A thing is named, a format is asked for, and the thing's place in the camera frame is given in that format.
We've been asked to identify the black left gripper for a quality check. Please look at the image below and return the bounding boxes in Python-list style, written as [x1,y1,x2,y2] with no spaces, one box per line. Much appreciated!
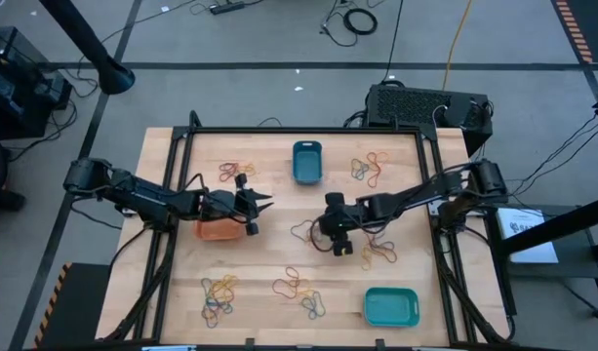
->
[202,173,275,237]

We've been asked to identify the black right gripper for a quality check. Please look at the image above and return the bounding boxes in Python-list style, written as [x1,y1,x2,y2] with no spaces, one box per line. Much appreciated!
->
[320,191,364,258]

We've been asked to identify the orange plastic basket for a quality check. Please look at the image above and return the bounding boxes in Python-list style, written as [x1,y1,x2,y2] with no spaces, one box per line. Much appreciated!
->
[192,217,247,242]

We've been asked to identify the dark blue plastic basket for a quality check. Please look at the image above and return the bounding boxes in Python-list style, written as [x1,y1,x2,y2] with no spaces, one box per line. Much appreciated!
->
[292,139,324,186]

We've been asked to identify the teal plastic basket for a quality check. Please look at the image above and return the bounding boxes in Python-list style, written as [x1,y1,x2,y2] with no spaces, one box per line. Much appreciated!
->
[363,286,421,329]

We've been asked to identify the black perforated computer case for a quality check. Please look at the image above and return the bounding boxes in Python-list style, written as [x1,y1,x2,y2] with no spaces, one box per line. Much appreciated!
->
[365,83,494,157]

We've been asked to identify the white printed paper sheet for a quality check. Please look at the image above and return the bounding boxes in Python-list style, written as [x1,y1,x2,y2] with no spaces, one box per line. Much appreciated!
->
[496,208,559,264]

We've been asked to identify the black power strip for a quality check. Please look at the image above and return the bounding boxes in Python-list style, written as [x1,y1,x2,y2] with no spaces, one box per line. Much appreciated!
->
[209,1,246,16]

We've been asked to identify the hazard striped black mat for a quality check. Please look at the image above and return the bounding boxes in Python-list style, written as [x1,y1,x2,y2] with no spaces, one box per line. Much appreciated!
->
[33,261,112,350]
[551,0,598,64]

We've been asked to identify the black diagonal beam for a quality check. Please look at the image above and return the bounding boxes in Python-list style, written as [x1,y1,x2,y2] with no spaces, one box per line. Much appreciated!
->
[498,193,598,255]

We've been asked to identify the black pole with base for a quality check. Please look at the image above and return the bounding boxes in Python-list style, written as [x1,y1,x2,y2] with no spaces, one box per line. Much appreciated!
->
[37,0,137,97]

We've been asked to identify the black equipment rack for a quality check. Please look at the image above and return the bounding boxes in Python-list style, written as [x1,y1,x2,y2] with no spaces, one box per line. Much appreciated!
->
[0,24,74,140]

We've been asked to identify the black aluminium table frame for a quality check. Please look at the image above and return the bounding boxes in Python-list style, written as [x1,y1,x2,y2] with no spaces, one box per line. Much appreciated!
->
[102,110,517,345]

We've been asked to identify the coiled black cable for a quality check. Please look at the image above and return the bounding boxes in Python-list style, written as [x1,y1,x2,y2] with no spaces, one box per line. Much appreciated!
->
[320,7,379,49]

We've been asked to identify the black hanging cable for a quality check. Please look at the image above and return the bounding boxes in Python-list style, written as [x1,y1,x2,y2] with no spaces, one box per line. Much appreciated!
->
[380,0,405,83]

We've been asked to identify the yellow hanging cable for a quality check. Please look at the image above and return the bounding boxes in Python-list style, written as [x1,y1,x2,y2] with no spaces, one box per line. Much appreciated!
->
[442,0,474,92]

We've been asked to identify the black floor cable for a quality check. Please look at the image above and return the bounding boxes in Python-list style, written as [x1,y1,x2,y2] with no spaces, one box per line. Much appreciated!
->
[510,112,598,197]

